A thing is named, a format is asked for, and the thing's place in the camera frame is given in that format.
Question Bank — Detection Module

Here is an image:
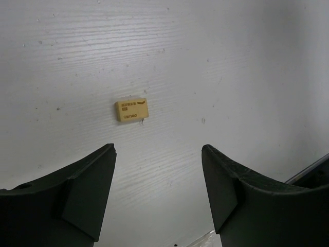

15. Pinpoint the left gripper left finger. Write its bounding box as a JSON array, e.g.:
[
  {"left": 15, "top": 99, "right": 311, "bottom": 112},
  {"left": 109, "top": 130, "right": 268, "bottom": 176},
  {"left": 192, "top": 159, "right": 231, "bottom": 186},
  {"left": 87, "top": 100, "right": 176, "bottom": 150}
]
[{"left": 1, "top": 144, "right": 116, "bottom": 246}]

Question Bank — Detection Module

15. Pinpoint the yellow eraser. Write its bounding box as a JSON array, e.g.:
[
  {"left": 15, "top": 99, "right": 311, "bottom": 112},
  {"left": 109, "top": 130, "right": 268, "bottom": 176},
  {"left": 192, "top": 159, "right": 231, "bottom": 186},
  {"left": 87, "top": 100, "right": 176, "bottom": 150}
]
[{"left": 115, "top": 98, "right": 149, "bottom": 122}]

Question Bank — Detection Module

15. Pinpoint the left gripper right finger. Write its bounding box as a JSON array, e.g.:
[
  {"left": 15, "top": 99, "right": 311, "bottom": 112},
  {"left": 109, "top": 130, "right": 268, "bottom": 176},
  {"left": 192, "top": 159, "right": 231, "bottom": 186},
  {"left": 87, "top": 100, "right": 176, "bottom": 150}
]
[{"left": 202, "top": 145, "right": 328, "bottom": 246}]

